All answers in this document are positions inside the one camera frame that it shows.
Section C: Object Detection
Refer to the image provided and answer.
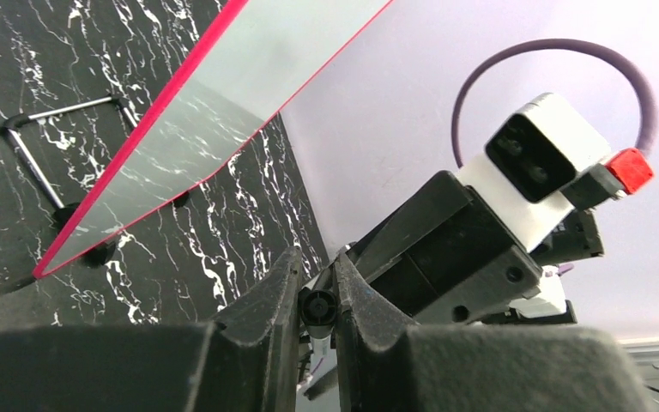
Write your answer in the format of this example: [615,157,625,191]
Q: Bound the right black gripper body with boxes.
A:
[348,171,542,323]

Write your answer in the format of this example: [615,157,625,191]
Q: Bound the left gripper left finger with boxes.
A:
[0,248,302,411]

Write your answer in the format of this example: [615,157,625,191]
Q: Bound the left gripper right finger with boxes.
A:
[333,255,654,411]

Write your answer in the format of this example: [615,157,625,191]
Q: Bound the white whiteboard marker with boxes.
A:
[297,287,338,391]

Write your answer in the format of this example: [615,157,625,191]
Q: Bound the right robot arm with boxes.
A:
[348,148,653,324]

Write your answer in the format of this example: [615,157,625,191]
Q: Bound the metal whiteboard stand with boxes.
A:
[0,94,137,229]

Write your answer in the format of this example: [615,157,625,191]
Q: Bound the pink framed whiteboard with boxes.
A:
[33,0,386,279]

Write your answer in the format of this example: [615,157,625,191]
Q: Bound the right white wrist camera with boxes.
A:
[456,93,612,251]

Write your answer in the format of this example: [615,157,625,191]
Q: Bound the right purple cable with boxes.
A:
[450,38,659,169]

